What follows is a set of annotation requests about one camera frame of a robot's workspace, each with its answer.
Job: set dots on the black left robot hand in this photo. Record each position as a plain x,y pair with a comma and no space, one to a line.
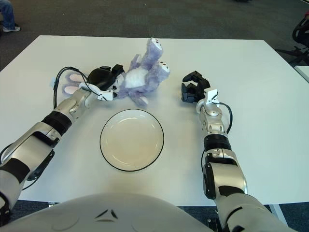
101,77

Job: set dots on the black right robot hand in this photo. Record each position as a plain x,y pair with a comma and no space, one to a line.
198,89

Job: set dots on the purple plush bunny doll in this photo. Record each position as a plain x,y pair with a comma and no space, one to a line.
137,79

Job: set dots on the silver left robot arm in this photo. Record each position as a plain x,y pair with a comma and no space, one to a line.
70,106

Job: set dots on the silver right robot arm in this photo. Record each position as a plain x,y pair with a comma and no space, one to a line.
212,123

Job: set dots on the white plate black rim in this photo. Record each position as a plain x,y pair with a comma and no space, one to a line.
131,140

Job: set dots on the white side table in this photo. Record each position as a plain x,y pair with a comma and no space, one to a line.
304,72

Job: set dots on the seated person in jeans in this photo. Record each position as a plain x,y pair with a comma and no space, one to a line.
7,14

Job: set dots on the black office chair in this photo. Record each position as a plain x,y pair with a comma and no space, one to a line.
299,31

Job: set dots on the grey robot torso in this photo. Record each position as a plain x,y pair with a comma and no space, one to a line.
120,203

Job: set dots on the white table leg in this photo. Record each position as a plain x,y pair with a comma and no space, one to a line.
277,212

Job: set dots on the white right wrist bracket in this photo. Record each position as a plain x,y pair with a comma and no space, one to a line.
212,94

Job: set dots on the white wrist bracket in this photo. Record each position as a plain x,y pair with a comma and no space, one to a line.
106,96
212,94

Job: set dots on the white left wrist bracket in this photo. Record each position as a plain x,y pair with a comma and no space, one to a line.
106,96

